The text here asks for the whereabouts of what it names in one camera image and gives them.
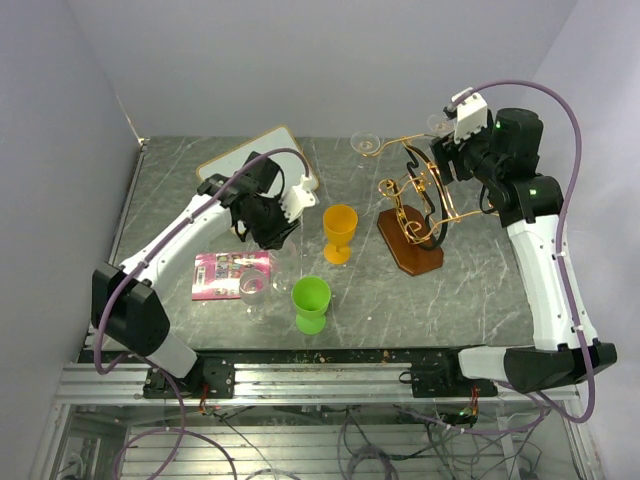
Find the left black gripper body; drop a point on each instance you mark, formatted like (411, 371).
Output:
(269, 224)

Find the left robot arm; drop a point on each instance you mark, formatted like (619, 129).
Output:
(126, 303)

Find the pink booklet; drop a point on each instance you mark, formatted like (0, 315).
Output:
(217, 275)

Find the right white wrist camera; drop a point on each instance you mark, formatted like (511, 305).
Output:
(469, 111)

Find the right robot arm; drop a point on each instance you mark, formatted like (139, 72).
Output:
(500, 150)

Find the clear small wine glass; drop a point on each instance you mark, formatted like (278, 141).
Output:
(440, 124)

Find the aluminium mounting rail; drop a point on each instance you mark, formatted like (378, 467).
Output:
(309, 377)

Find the gold wine glass rack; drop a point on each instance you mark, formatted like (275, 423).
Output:
(416, 225)

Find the green plastic goblet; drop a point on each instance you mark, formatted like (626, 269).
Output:
(311, 296)

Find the orange plastic goblet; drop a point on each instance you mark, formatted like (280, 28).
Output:
(339, 223)

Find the yellow framed whiteboard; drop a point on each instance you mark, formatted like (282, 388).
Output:
(279, 137)

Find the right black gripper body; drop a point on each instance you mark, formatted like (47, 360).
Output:
(464, 155)

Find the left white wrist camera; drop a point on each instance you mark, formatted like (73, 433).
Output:
(298, 198)

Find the clear tall wine glass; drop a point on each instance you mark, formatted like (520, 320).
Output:
(367, 146)

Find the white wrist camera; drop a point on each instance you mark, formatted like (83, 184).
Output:
(469, 111)
(298, 198)

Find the clear front wine glass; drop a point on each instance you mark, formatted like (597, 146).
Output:
(255, 293)

